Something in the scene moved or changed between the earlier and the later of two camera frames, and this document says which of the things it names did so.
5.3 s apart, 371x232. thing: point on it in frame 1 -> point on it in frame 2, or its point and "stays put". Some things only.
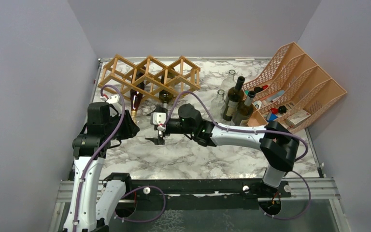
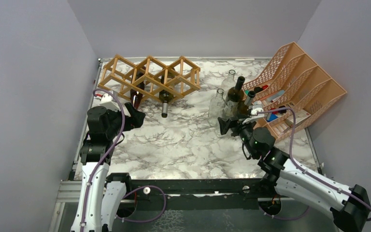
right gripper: (160, 140) -> (225, 125)
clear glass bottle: (217, 107) stays put
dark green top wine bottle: (245, 110) stays put
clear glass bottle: (228, 82) stays put
